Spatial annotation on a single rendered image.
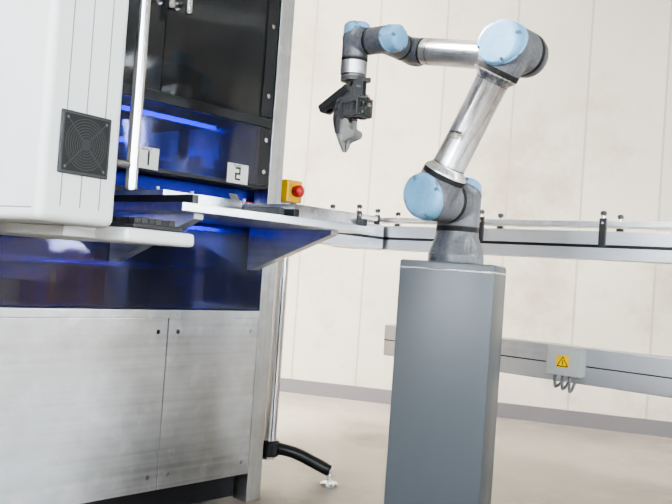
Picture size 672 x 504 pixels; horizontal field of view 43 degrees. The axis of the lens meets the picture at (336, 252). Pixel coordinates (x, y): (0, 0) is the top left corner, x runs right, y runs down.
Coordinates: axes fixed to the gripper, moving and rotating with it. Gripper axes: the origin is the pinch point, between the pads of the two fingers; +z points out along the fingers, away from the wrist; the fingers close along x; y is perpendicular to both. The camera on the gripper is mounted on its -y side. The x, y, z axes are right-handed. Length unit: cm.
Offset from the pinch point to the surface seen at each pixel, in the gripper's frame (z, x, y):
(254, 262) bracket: 34.2, -0.5, -32.2
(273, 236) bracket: 26.0, -0.5, -24.8
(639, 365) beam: 58, 84, 56
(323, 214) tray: 19.7, -8.2, 1.9
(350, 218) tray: 19.8, 3.3, 2.0
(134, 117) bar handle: 7, -82, 16
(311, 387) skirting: 105, 194, -182
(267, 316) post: 51, 10, -36
